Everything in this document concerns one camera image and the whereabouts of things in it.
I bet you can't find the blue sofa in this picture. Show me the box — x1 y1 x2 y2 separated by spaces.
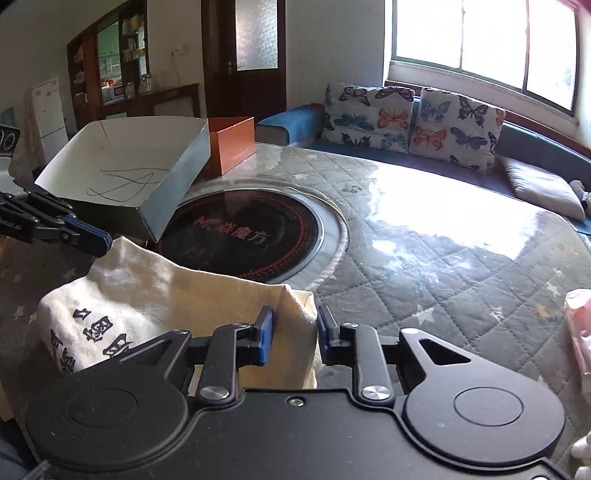
256 99 591 241

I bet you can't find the blue towel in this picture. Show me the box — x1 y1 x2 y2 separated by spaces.
259 105 324 141

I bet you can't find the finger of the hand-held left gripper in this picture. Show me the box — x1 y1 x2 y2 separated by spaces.
7 190 112 243
23 217 112 257

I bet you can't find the round black induction cooktop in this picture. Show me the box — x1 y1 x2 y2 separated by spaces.
157 187 324 282

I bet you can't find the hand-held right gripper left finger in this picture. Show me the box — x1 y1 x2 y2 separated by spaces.
122 305 275 403

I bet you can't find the wooden shelf cabinet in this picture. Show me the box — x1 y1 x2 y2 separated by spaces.
67 0 153 121

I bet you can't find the butterfly print cushion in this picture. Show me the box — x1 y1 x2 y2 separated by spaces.
409 88 506 174
321 82 416 154

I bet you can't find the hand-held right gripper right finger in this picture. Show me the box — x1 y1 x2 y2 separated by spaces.
318 305 467 403

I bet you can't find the pink plastic bag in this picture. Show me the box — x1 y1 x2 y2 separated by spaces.
566 288 591 384

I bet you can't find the window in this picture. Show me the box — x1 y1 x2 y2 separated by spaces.
390 0 583 125

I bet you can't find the white cardboard box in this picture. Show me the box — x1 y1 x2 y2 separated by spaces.
34 116 211 243

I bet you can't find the grey pillow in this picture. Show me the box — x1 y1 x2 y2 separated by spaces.
499 157 586 221

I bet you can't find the beige canvas shopping bag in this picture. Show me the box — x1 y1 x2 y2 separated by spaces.
37 235 319 391

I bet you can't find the wooden door with glass pane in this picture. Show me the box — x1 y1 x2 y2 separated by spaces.
203 0 287 118

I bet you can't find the wooden table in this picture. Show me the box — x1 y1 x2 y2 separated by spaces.
95 83 201 121

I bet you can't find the white and pink plush toy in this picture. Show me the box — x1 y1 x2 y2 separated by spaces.
570 436 591 476

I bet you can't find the orange box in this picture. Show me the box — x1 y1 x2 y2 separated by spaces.
208 116 256 176

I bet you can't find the panda plush toy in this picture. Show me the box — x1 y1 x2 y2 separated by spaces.
570 179 591 213

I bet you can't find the white fridge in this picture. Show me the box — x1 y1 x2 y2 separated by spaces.
30 78 70 164

